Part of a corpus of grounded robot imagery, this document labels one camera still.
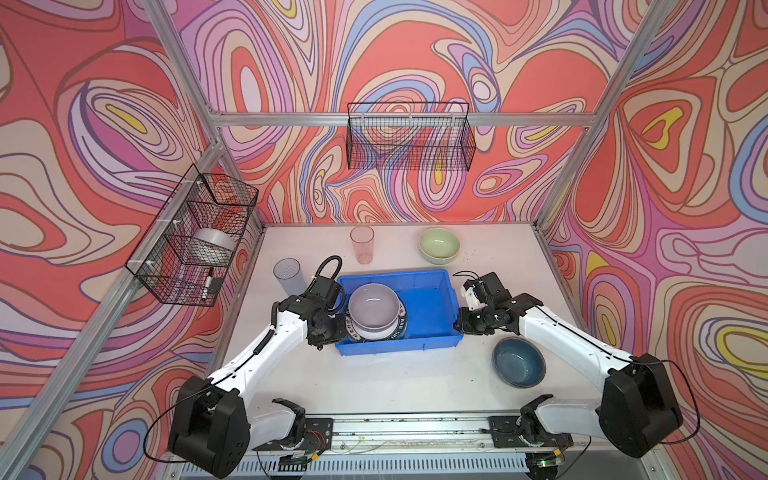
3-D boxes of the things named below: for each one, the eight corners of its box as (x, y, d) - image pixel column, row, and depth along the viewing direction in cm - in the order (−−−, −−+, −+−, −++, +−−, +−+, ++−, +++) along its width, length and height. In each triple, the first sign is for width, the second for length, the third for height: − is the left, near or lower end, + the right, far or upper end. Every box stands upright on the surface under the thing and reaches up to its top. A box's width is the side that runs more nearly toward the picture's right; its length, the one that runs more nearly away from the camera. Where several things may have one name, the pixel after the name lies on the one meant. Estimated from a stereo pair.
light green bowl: (420, 269, 108) (422, 259, 103) (417, 235, 119) (418, 224, 114) (460, 269, 108) (463, 259, 103) (453, 235, 119) (456, 224, 114)
